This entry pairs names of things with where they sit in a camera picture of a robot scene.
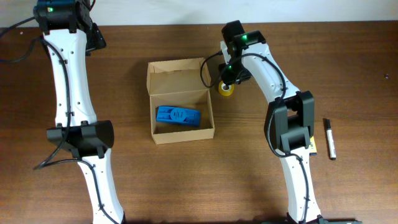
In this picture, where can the blue plastic holder case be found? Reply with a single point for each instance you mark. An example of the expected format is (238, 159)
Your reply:
(178, 115)

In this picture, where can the black cap whiteboard marker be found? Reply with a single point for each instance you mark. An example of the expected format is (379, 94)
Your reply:
(330, 140)

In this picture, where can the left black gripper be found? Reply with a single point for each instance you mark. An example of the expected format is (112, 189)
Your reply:
(97, 40)

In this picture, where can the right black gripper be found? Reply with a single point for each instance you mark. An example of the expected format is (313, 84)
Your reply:
(228, 79)

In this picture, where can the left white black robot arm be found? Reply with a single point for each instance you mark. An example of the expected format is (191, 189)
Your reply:
(70, 35)

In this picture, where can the yellow clear tape roll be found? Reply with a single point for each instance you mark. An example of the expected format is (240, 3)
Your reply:
(224, 89)

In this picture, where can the yellow highlighter dark cap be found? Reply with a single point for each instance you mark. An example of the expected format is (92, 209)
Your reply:
(312, 147)

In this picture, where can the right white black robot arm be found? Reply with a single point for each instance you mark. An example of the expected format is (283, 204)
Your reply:
(290, 118)

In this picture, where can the brown cardboard box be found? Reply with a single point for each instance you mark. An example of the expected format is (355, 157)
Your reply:
(178, 83)

